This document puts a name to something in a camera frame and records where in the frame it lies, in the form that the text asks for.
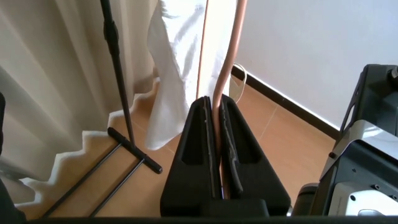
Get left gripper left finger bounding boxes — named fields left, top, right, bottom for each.
left=160, top=95, right=223, bottom=218

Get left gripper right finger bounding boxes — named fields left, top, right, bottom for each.
left=218, top=93, right=292, bottom=217

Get white printed T-shirt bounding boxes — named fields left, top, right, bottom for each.
left=145, top=0, right=248, bottom=151

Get pink clothes hanger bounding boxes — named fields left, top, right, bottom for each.
left=195, top=0, right=249, bottom=200

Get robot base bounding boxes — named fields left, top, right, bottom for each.
left=292, top=63, right=398, bottom=217

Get black clothes rack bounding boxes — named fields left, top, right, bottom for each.
left=42, top=0, right=163, bottom=218

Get beige curtain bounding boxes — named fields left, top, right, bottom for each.
left=0, top=0, right=160, bottom=205

